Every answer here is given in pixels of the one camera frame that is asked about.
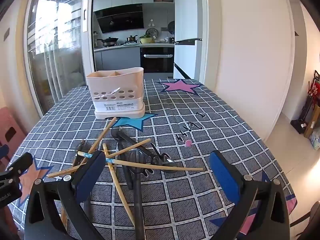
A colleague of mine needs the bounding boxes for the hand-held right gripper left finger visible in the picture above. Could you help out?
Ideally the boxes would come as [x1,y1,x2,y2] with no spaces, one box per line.
[24,150,107,240]

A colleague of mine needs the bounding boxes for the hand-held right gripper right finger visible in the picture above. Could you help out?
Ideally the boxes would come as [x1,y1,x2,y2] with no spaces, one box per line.
[199,151,292,240]

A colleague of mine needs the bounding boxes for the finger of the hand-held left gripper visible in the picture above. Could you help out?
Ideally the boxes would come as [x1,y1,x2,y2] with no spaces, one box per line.
[7,152,34,180]
[0,144,11,161]

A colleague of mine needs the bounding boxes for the black slotted spoon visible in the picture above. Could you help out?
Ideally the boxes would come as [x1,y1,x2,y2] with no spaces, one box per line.
[111,126,134,190]

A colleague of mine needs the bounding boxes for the shiny black spoon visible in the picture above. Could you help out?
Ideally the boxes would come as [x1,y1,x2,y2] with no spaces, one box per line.
[117,128,181,173]

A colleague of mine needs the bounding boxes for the blue patterned bamboo chopstick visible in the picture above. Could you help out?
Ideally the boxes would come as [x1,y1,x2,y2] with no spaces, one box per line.
[77,151,204,172]

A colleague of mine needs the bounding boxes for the beige plastic utensil holder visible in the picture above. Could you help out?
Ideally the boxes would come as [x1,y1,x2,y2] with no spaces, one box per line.
[86,67,146,120]

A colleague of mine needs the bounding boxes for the pink plastic stool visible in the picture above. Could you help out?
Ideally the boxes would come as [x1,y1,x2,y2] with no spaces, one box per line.
[0,107,27,160]

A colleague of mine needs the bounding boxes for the checked star print tablecloth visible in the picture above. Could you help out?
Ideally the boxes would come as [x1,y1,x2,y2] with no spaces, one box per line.
[7,79,298,240]

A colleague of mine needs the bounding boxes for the black chair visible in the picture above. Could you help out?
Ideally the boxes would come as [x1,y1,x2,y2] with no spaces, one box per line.
[296,200,320,240]

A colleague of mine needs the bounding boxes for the cardboard box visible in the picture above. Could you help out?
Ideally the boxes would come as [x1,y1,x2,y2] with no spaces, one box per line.
[304,104,320,138]

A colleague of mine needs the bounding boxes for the black upright vacuum cleaner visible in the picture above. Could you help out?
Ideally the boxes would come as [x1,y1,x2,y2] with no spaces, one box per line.
[290,81,314,134]

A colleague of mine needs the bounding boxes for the sliding glass door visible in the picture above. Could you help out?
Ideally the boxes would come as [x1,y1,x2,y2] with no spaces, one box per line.
[24,0,95,115]

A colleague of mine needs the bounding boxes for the grey kitchen base cabinets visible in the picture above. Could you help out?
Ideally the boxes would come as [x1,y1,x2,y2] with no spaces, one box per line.
[94,47,141,72]

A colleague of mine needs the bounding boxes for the red hanging decoration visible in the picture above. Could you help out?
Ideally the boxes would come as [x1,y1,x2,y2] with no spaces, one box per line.
[310,70,320,95]

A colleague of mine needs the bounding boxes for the black built-in oven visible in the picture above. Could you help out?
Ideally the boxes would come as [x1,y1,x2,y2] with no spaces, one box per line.
[139,46,175,73]

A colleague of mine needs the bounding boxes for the black wok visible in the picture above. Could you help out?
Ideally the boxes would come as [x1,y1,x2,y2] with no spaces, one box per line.
[97,37,119,47]

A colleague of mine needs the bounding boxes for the black range hood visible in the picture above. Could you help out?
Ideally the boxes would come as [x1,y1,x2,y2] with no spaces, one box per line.
[94,5,145,33]

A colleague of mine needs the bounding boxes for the white refrigerator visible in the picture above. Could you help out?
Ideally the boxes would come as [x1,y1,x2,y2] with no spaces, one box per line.
[173,0,208,80]

